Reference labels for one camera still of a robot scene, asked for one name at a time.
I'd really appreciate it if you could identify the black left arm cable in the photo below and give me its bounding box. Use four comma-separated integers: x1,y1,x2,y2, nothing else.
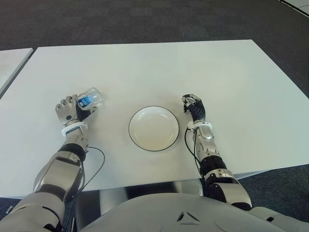
63,146,106,232

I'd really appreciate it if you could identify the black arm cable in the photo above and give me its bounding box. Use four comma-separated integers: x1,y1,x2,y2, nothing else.
63,146,106,232
184,127,204,175

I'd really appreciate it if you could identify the white plate black rim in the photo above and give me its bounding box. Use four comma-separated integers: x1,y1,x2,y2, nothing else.
128,105,181,152

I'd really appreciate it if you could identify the clear water bottle blue cap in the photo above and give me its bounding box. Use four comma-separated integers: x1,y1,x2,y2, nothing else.
76,87,105,111

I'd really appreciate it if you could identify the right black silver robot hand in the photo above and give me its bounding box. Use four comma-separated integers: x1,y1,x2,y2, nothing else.
181,93,207,123

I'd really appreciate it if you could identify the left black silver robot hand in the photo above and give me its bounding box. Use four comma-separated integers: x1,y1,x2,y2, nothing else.
55,95,98,126

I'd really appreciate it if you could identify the white neighbouring table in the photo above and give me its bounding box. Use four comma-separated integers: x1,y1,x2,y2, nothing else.
0,47,34,98

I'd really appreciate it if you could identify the grey robot torso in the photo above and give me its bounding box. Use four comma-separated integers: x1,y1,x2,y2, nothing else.
0,192,309,232

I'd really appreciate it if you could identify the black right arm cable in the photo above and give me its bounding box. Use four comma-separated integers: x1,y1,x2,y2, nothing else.
184,127,204,175

